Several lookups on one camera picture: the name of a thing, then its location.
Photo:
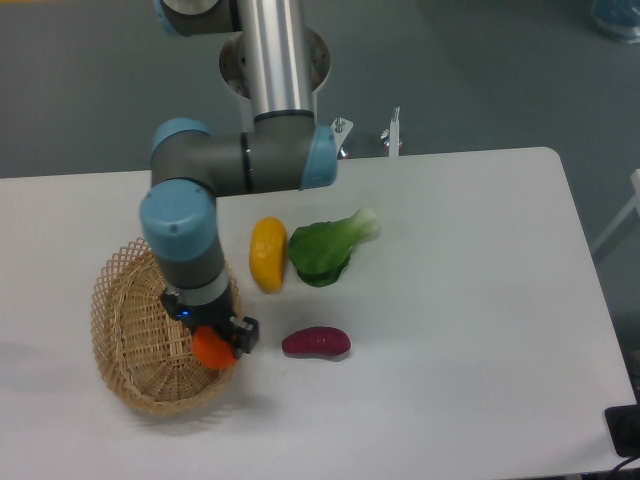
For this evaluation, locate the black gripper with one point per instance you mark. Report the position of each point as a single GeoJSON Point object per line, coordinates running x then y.
{"type": "Point", "coordinates": [213, 307]}

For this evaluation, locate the orange fruit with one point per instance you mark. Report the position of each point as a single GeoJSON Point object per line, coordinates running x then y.
{"type": "Point", "coordinates": [211, 350]}

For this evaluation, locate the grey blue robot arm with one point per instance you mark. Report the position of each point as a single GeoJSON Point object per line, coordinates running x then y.
{"type": "Point", "coordinates": [191, 169]}

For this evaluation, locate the woven wicker basket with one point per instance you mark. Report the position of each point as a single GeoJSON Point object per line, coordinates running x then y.
{"type": "Point", "coordinates": [144, 357]}

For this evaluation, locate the yellow mango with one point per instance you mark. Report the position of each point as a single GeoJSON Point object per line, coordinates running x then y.
{"type": "Point", "coordinates": [267, 254]}

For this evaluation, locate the purple sweet potato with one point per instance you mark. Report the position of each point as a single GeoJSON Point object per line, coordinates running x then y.
{"type": "Point", "coordinates": [317, 341]}

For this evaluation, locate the green bok choy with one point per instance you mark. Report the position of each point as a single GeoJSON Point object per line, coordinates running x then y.
{"type": "Point", "coordinates": [321, 251]}

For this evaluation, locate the black device at table edge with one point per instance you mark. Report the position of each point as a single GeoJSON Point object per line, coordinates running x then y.
{"type": "Point", "coordinates": [623, 426]}

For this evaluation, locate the blue bag in corner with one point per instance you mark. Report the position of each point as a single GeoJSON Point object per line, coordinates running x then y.
{"type": "Point", "coordinates": [617, 18]}

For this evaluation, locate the white frame at right edge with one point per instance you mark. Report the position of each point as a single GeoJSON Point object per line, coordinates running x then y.
{"type": "Point", "coordinates": [619, 226]}

